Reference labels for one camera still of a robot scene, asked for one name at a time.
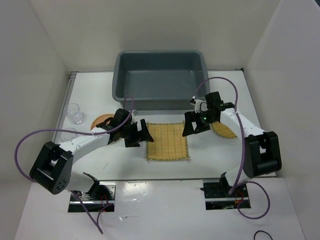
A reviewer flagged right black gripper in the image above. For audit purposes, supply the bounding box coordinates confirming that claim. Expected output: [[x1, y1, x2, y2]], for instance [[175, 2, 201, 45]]
[[182, 109, 218, 136]]

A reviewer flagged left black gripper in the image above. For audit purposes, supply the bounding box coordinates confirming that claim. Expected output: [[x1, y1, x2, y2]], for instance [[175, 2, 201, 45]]
[[119, 119, 153, 148]]

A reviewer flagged square bamboo mat tray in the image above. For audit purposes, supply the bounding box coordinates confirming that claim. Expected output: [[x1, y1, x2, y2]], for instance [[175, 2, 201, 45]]
[[145, 122, 190, 162]]

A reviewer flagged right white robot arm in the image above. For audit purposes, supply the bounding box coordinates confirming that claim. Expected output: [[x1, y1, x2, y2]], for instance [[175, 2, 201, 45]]
[[182, 108, 282, 197]]

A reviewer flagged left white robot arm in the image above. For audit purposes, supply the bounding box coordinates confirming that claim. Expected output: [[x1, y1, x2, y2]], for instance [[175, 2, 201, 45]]
[[29, 117, 154, 200]]

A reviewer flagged grey plastic bin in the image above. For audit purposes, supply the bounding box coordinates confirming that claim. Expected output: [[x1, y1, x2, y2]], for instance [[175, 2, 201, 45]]
[[112, 50, 210, 111]]

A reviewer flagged round green-rimmed bamboo plate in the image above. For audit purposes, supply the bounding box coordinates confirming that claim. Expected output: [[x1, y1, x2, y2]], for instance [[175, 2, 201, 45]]
[[211, 121, 237, 139]]

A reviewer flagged round orange woven plate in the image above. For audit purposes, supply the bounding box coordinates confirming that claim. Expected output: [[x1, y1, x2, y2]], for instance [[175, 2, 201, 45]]
[[90, 113, 114, 130]]

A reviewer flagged clear plastic cup far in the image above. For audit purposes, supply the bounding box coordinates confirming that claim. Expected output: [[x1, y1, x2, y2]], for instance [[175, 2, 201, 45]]
[[63, 103, 84, 124]]

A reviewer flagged clear plastic cup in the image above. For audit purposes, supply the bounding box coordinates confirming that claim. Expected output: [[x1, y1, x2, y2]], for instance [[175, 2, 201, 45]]
[[60, 127, 77, 142], [63, 103, 84, 124]]

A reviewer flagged clear plastic cup near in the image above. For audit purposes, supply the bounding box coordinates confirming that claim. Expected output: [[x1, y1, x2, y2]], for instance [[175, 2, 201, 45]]
[[60, 127, 77, 142]]

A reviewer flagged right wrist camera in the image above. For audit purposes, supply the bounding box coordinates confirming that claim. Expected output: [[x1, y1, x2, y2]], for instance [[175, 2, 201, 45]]
[[204, 91, 224, 110]]

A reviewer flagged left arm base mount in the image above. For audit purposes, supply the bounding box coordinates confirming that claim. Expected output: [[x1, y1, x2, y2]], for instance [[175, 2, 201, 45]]
[[68, 181, 117, 213]]

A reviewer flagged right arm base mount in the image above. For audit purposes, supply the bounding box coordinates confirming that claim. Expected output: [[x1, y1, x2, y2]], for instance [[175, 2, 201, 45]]
[[200, 179, 251, 211]]

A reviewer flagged black cable loop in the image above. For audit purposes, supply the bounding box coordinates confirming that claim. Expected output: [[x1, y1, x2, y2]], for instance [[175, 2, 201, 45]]
[[253, 230, 273, 240]]

